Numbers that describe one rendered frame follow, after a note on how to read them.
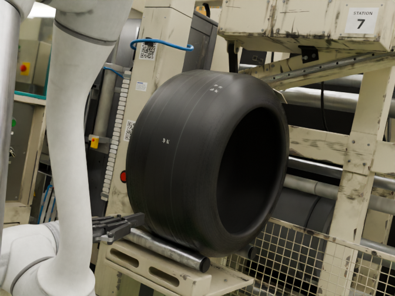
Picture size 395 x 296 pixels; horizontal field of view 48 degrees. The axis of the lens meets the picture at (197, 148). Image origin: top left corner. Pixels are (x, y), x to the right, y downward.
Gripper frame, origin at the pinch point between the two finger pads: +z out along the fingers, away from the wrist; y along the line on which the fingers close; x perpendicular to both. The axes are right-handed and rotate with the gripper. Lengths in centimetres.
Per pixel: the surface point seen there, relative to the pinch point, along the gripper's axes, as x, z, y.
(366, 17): -62, 62, -30
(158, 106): -28.6, 14.4, 7.8
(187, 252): 12.2, 19.0, -4.6
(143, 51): -44, 34, 35
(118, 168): -3.0, 28.1, 36.2
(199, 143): -21.2, 12.5, -9.2
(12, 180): 4, 2, 60
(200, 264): 13.6, 18.0, -10.1
